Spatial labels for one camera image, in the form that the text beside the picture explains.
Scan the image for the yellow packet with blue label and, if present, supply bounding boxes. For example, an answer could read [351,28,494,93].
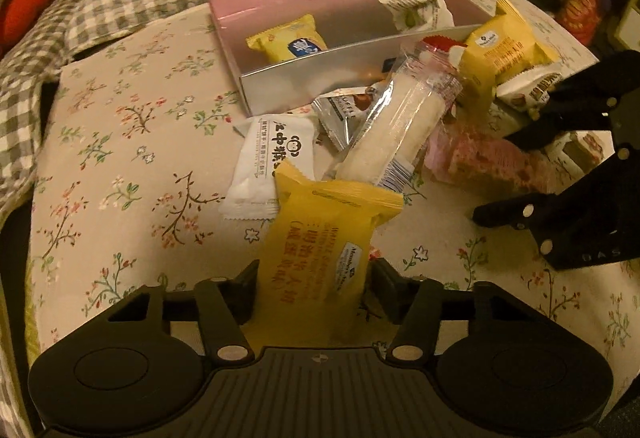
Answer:
[246,14,330,65]

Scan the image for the white packet with black print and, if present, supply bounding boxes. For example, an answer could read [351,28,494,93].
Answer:
[222,115,317,221]

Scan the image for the large yellow snack packet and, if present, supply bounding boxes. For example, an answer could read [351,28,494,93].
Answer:
[457,0,560,106]
[245,160,405,349]

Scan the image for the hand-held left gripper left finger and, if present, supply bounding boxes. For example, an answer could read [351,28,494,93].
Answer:
[107,260,262,366]

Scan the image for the checkered grey pillow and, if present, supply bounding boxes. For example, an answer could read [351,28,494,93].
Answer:
[0,0,121,219]

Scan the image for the red white candy packet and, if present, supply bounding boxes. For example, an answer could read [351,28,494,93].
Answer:
[420,34,468,69]

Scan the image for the white cabinet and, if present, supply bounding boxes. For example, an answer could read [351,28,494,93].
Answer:
[607,0,640,51]

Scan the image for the pink cardboard box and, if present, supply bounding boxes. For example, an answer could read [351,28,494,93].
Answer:
[206,0,496,116]

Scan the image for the brown white snack packet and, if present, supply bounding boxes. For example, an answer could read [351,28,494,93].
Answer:
[495,70,566,121]

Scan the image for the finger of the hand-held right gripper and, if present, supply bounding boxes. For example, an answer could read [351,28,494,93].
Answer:
[502,50,640,169]
[472,190,568,260]

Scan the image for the pink cake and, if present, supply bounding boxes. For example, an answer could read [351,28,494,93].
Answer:
[425,118,561,196]

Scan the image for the floral bed sheet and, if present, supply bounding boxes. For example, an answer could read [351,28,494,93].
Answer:
[27,0,640,438]

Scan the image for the red printed bag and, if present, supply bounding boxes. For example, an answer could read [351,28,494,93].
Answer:
[557,0,603,46]

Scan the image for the red plush toy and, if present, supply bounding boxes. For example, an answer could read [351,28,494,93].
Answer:
[0,0,53,49]

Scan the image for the silver snack packet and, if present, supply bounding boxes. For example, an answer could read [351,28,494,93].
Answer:
[312,85,396,151]

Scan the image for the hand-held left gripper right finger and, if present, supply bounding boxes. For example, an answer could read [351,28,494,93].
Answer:
[369,260,547,365]

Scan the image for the white green snack packet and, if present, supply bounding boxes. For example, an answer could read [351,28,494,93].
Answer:
[376,0,455,33]

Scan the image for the clear long rice cake packet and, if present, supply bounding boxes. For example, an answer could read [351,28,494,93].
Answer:
[334,40,465,195]

